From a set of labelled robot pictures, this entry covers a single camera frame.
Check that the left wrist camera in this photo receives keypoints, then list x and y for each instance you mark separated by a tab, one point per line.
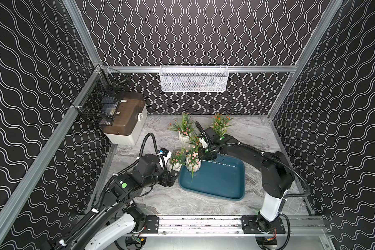
164	156

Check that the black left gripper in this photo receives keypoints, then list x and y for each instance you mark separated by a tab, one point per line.
170	177

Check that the white pot pink flowers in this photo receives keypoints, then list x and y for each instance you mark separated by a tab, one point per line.
192	161

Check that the white wire wall basket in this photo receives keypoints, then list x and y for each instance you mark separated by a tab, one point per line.
193	78

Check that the pink flower potted plant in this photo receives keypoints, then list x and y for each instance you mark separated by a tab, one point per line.
178	159

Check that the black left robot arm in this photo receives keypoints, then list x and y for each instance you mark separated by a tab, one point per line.
115	214

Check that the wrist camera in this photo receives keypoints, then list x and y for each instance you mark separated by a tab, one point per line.
164	156
203	142

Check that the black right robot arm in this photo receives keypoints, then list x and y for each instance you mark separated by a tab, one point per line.
279	180

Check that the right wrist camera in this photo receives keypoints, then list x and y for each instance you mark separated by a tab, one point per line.
203	142

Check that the red flower potted plant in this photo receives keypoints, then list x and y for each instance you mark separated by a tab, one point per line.
194	139

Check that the brown lid storage box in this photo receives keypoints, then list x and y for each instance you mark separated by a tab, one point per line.
130	117

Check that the back right potted plant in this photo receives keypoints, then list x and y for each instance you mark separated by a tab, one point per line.
220	123

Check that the back left potted plant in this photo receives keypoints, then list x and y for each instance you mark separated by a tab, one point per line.
184	127

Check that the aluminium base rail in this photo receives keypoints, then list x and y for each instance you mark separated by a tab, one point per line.
205	232

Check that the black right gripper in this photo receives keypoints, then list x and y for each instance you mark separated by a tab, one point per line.
202	157

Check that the teal plastic tray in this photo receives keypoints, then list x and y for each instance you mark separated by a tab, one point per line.
222	178

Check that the black wire wall basket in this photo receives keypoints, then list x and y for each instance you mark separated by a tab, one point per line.
99	106

